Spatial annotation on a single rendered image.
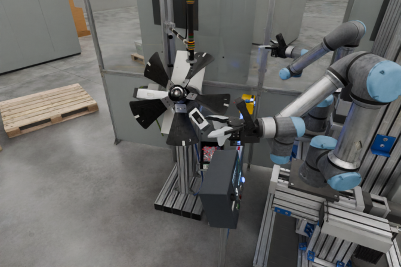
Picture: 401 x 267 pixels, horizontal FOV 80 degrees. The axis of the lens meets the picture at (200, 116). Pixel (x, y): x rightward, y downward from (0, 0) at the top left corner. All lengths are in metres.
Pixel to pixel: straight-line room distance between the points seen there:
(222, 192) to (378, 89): 0.59
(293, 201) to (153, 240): 1.30
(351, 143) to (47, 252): 2.28
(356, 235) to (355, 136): 0.50
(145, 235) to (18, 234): 1.09
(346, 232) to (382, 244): 0.14
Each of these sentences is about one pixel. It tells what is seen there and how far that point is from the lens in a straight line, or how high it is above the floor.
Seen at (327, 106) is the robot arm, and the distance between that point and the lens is 1.65.
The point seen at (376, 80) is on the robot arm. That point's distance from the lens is 0.90.
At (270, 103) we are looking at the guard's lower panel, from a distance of 2.37.
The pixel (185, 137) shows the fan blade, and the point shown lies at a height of 0.97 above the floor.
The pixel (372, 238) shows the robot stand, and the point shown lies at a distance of 1.36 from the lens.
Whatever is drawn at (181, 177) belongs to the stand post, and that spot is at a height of 0.28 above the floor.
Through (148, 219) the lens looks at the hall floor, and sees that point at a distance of 2.40.
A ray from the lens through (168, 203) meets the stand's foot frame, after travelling 2.38.
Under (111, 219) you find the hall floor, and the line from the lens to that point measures 2.49.
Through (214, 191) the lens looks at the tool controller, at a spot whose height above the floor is 1.24.
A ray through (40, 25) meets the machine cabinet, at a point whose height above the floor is 0.85.
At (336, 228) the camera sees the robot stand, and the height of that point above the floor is 0.94.
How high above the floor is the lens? 1.92
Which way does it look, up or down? 31 degrees down
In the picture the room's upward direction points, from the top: straight up
